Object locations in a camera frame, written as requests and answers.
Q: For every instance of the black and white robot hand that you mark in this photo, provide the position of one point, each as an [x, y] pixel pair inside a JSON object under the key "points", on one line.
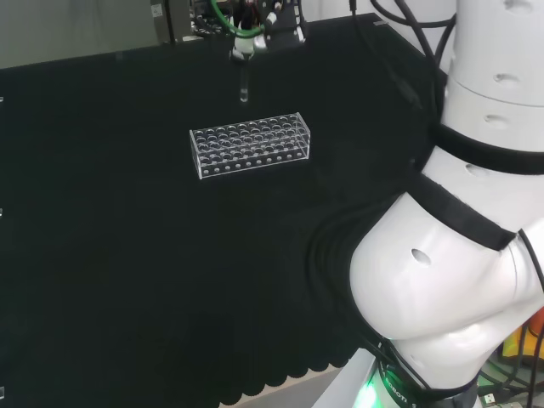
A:
{"points": [[282, 25]]}

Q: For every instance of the clear glass test tube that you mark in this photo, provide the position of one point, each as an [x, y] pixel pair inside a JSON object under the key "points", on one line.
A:
{"points": [[243, 91]]}

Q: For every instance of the clear plastic test tube rack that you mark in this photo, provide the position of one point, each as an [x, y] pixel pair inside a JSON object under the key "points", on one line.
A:
{"points": [[251, 146]]}

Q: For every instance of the black bench cloth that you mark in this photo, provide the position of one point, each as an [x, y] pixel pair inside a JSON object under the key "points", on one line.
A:
{"points": [[127, 255]]}

